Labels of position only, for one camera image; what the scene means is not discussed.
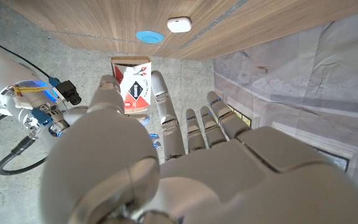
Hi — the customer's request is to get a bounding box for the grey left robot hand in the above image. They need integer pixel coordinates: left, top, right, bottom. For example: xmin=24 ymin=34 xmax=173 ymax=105
xmin=39 ymin=70 xmax=358 ymax=224

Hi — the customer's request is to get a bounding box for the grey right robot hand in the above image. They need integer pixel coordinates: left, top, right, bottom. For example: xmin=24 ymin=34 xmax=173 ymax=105
xmin=19 ymin=101 xmax=162 ymax=151

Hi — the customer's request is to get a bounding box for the printed window backdrop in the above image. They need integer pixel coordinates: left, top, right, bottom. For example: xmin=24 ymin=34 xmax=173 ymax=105
xmin=212 ymin=8 xmax=358 ymax=208

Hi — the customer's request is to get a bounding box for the blue round disc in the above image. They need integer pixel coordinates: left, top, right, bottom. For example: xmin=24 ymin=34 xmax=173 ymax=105
xmin=135 ymin=30 xmax=165 ymax=44

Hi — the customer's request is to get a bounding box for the white earbud case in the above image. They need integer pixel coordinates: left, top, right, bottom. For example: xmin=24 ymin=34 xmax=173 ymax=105
xmin=167 ymin=16 xmax=193 ymax=34

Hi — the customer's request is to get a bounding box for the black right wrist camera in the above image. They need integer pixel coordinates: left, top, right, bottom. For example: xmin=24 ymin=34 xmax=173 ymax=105
xmin=55 ymin=80 xmax=83 ymax=106

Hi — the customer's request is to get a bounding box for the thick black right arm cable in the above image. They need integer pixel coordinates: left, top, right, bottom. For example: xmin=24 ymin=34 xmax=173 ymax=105
xmin=0 ymin=135 xmax=48 ymax=176

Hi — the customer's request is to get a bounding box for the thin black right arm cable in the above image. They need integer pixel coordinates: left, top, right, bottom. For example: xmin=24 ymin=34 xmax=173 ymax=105
xmin=0 ymin=32 xmax=53 ymax=132

